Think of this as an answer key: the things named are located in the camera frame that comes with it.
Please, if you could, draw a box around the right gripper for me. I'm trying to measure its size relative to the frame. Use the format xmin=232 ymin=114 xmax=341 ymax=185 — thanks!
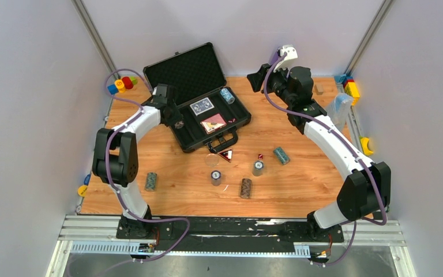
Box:
xmin=247 ymin=61 xmax=295 ymax=107

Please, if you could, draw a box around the light blue chip stack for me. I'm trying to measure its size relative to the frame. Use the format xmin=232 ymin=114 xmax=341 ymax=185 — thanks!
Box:
xmin=220 ymin=88 xmax=235 ymax=104

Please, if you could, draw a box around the black poker case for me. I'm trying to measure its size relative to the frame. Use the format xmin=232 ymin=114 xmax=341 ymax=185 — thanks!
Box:
xmin=143 ymin=42 xmax=251 ymax=154

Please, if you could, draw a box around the green blue chip stack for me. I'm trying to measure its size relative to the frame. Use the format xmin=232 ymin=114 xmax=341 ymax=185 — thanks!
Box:
xmin=273 ymin=147 xmax=291 ymax=165

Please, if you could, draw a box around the tan blue chip stack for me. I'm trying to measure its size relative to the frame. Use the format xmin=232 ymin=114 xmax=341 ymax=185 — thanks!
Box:
xmin=174 ymin=121 xmax=185 ymax=129

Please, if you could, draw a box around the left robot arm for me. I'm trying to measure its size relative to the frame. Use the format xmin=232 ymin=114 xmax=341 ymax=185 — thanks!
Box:
xmin=92 ymin=84 xmax=183 ymax=239

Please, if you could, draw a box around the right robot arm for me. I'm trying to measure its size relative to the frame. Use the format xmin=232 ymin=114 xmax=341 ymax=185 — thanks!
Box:
xmin=247 ymin=63 xmax=391 ymax=241

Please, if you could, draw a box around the blue card deck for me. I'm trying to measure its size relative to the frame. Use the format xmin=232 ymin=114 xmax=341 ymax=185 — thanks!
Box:
xmin=189 ymin=98 xmax=215 ymax=116

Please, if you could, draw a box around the red card deck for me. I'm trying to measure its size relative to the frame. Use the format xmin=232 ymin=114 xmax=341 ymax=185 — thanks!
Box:
xmin=200 ymin=113 xmax=227 ymax=134

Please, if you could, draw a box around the green cylinder block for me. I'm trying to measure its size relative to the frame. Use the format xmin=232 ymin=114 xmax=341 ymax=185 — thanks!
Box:
xmin=130 ymin=76 xmax=138 ymax=85

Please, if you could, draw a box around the red cylinder block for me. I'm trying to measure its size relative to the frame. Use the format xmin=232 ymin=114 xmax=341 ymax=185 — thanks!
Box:
xmin=121 ymin=76 xmax=134 ymax=90

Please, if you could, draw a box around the yellow cylinder block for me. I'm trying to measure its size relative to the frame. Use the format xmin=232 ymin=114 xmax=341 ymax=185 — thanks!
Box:
xmin=114 ymin=79 xmax=127 ymax=93

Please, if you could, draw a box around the clear round dealer button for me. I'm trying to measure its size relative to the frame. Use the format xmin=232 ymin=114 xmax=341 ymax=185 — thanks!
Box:
xmin=204 ymin=153 xmax=220 ymax=167

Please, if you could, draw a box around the small wooden block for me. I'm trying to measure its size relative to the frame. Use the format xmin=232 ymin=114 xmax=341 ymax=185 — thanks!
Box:
xmin=314 ymin=84 xmax=324 ymax=95

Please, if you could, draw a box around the grey green chip stack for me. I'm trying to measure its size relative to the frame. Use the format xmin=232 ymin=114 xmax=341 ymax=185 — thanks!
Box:
xmin=144 ymin=172 xmax=157 ymax=192

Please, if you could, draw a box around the black red triangle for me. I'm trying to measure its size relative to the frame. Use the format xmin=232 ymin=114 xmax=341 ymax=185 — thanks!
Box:
xmin=218 ymin=149 xmax=233 ymax=163

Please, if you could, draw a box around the clear plastic bag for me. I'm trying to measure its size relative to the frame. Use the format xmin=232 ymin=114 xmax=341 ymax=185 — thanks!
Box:
xmin=325 ymin=93 xmax=354 ymax=131

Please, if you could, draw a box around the yellow lego block stack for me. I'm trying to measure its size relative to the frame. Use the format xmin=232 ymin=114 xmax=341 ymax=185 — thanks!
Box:
xmin=343 ymin=76 xmax=360 ymax=106

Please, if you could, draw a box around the brown chip stack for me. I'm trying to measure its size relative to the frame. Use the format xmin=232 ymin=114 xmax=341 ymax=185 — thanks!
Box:
xmin=239 ymin=178 xmax=252 ymax=199

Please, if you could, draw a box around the yellow round disc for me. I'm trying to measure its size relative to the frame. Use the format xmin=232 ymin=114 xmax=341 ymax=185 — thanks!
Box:
xmin=77 ymin=185 xmax=88 ymax=197

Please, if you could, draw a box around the yellow curved block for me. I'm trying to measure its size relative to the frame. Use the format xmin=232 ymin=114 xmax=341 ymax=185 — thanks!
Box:
xmin=360 ymin=137 xmax=375 ymax=156

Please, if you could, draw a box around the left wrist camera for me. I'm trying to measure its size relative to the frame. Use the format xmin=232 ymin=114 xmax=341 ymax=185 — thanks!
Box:
xmin=153 ymin=84 xmax=171 ymax=98

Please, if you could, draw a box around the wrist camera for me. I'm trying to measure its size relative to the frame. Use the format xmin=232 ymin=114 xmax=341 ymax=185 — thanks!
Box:
xmin=273 ymin=44 xmax=298 ymax=72
xmin=153 ymin=84 xmax=171 ymax=98

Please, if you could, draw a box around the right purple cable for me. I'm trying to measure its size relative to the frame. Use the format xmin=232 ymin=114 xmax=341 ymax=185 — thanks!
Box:
xmin=262 ymin=51 xmax=388 ymax=267

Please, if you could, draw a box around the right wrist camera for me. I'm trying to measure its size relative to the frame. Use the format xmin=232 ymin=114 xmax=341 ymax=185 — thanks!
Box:
xmin=273 ymin=44 xmax=298 ymax=72

